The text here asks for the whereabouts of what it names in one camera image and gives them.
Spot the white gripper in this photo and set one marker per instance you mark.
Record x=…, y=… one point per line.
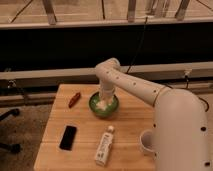
x=106, y=95

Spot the white sponge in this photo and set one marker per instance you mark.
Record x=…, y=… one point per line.
x=103, y=105

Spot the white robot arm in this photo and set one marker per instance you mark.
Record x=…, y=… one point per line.
x=180, y=133

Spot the green ceramic bowl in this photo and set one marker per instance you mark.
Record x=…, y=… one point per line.
x=94, y=99

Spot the red-brown chili pepper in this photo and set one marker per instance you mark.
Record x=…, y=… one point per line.
x=74, y=99

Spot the white plastic bottle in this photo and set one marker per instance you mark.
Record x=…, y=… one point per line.
x=103, y=150

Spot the white mug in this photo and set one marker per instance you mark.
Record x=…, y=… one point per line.
x=146, y=143

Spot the black smartphone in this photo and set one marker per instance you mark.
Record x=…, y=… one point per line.
x=68, y=138

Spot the grey metal rail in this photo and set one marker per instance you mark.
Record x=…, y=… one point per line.
x=150, y=72

